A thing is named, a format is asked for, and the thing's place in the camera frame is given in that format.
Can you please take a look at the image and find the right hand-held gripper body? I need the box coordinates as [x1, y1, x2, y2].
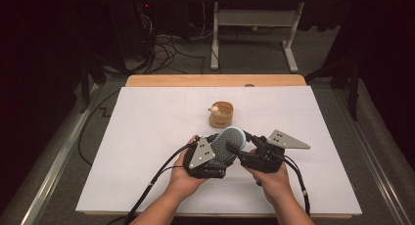
[239, 129, 311, 174]

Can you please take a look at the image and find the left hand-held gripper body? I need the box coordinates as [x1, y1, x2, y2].
[182, 133, 237, 180]

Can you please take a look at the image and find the person's right hand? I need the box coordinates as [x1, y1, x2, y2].
[243, 148, 292, 207]

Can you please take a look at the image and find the person's left hand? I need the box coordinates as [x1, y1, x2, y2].
[167, 135, 209, 200]

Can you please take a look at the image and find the white table mat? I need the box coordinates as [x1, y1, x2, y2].
[75, 86, 363, 216]

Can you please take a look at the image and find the black stand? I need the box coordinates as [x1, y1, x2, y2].
[304, 53, 360, 122]
[79, 52, 108, 113]

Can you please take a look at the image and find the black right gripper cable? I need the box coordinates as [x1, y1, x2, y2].
[283, 155, 311, 217]

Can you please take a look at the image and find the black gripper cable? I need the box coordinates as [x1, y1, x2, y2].
[283, 155, 311, 217]
[123, 142, 197, 225]

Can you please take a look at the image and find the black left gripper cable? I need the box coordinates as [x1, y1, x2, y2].
[123, 142, 197, 225]

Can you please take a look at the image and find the bundle of floor cables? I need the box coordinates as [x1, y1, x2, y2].
[136, 3, 217, 74]

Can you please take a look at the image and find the aluminium floor rail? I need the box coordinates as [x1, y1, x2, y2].
[332, 87, 415, 225]
[19, 83, 100, 225]

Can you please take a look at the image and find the black floor cable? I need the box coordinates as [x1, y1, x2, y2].
[77, 89, 122, 167]

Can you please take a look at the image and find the white metal desk frame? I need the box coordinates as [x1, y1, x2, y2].
[209, 1, 306, 73]

